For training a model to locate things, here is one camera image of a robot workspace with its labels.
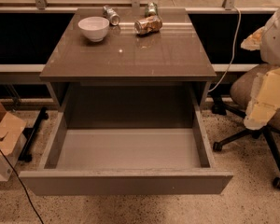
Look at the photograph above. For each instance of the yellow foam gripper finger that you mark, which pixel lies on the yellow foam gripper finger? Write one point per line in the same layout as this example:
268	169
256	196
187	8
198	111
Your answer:
252	42
265	99

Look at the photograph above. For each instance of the grey top drawer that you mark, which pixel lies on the grey top drawer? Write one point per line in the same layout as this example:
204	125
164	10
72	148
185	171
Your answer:
128	140

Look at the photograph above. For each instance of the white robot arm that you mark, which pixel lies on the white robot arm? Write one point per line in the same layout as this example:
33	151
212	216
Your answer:
270	40

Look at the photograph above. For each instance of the grey drawer cabinet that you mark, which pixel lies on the grey drawer cabinet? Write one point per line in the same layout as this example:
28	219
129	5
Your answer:
175	53

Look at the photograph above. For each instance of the brown office chair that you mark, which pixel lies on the brown office chair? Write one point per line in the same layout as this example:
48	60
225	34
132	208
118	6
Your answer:
240	94

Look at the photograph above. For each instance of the crushed golden can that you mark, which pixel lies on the crushed golden can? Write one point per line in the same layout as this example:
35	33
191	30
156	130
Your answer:
148	25

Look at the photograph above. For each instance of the silver soda can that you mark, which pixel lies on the silver soda can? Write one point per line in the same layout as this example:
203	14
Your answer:
111	15

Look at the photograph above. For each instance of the white ceramic bowl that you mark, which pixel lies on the white ceramic bowl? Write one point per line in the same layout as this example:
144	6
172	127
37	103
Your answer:
94	28

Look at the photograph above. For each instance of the black stand foot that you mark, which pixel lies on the black stand foot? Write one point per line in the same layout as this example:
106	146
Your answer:
29	134

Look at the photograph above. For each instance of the cardboard box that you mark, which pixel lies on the cardboard box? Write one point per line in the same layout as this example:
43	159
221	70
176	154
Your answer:
12	141

